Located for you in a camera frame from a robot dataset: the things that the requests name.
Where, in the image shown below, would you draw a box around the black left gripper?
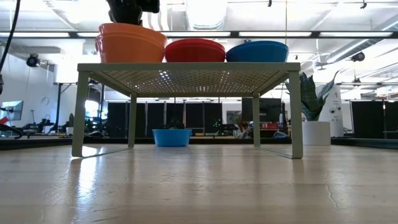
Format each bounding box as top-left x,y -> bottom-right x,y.
107,0 -> 160,26

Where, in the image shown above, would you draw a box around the red plastic mini bowl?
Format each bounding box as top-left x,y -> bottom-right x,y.
164,40 -> 226,50
164,45 -> 226,63

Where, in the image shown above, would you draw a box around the blue plastic mini bowl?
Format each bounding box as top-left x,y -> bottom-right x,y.
152,129 -> 193,147
226,43 -> 289,63

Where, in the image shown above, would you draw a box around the green perforated metal rack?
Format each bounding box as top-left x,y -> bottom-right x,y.
71,62 -> 304,160

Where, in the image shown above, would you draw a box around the black partition panels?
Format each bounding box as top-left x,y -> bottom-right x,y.
350,100 -> 398,140
107,101 -> 223,138

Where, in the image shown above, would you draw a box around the grey computer monitor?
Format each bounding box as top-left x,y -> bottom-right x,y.
0,100 -> 24,123

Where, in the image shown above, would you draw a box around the red black background equipment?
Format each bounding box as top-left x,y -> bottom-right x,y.
0,115 -> 24,140

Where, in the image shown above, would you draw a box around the person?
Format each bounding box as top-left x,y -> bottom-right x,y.
232,119 -> 253,139

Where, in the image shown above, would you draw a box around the black computer monitor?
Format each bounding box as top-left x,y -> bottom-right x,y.
241,97 -> 283,123

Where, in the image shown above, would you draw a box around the green snake plant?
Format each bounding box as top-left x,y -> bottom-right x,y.
285,70 -> 340,123

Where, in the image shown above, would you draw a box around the white plant pot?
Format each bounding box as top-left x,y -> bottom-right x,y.
302,121 -> 331,146

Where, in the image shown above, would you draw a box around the white standing banner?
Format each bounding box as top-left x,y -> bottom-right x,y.
317,85 -> 345,138

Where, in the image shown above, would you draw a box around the black stand post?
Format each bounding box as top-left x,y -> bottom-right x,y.
53,82 -> 73,135

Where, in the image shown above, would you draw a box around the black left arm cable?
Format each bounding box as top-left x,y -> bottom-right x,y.
0,0 -> 22,96

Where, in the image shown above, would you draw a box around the black aluminium table frame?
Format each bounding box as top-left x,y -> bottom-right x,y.
0,136 -> 398,151

